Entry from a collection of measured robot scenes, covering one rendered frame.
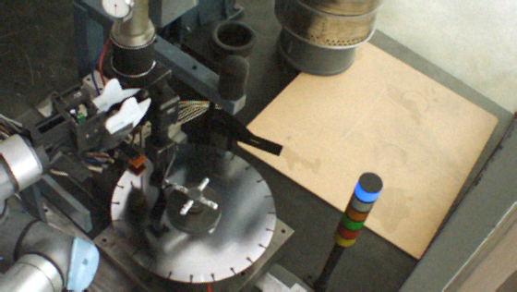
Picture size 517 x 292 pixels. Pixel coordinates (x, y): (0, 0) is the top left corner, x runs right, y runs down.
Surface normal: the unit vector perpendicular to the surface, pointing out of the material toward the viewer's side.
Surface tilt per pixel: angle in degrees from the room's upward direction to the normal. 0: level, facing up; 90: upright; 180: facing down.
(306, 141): 0
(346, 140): 0
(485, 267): 90
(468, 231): 90
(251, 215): 0
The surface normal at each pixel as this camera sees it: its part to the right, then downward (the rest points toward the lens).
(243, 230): 0.13, -0.63
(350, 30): 0.29, 0.77
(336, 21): 0.00, 0.77
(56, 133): 0.67, 0.64
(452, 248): -0.61, 0.56
